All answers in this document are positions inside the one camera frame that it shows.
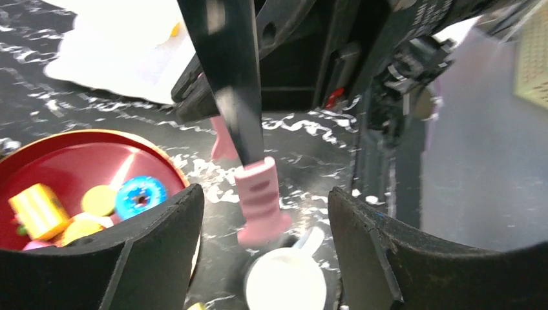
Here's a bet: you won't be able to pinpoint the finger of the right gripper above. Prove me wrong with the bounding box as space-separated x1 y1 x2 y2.
178 0 264 165

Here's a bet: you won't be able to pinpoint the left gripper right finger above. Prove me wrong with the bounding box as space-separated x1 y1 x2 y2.
328 187 547 309

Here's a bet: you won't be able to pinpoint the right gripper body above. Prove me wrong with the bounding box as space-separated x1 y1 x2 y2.
171 1 410 121

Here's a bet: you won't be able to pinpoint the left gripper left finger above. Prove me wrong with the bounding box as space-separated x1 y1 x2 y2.
1 184 204 309

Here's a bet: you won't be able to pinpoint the yellow triangle cake slice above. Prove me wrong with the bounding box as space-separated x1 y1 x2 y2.
170 22 180 37

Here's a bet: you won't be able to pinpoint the blue toy donut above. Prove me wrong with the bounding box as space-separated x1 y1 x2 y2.
114 176 168 220

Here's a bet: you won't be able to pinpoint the white tiered cake stand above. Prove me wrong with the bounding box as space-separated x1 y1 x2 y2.
43 1 195 105

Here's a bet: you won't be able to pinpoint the red round tray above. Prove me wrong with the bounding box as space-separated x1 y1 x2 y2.
1 130 191 252

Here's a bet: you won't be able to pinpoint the pink handled metal tongs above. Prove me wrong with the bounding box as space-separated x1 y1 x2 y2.
234 156 291 247

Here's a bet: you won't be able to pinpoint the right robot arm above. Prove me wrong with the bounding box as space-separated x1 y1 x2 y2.
171 1 509 163

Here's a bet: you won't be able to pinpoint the green toy macaron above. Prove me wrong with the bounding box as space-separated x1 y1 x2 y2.
81 185 117 216

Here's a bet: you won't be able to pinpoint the white grey mug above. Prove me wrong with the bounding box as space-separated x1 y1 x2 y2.
244 227 327 310

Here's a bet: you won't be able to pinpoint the yellow toy cake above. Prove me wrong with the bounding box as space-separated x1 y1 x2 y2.
8 183 71 241

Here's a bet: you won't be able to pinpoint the pink toy cake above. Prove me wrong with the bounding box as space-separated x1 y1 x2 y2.
22 240 54 251

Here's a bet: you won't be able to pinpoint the cream plastic basket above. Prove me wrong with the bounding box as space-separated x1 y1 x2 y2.
514 8 547 109

